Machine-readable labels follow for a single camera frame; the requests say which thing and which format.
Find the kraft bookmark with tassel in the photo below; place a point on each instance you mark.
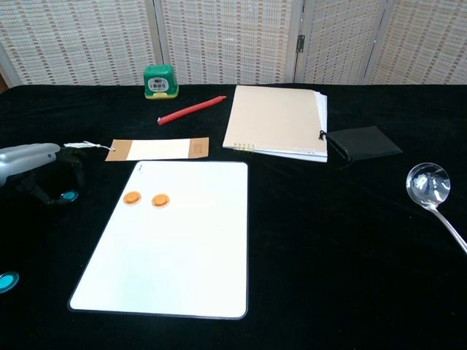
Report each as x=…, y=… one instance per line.
x=160, y=148

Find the silver metal ladle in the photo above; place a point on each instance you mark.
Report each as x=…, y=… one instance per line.
x=428, y=184

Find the green cube box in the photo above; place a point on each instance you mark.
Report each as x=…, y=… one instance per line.
x=160, y=82

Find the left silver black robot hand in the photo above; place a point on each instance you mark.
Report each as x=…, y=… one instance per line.
x=25, y=160

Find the metal screen hinge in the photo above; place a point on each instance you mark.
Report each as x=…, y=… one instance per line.
x=301, y=43

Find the woven folding screen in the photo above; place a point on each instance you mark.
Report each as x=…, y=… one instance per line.
x=226, y=40

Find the beige spiral notebook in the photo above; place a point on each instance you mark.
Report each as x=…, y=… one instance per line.
x=273, y=116

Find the blue round magnet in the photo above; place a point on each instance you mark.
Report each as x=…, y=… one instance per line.
x=7, y=281
x=70, y=196

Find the white magnetic board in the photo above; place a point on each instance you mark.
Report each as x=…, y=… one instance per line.
x=164, y=248

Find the black table cloth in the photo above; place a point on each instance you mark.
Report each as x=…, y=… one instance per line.
x=328, y=255

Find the red pencil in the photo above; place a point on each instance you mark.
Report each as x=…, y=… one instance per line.
x=189, y=109

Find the yellow round magnet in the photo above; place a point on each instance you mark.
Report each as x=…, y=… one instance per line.
x=161, y=200
x=131, y=197

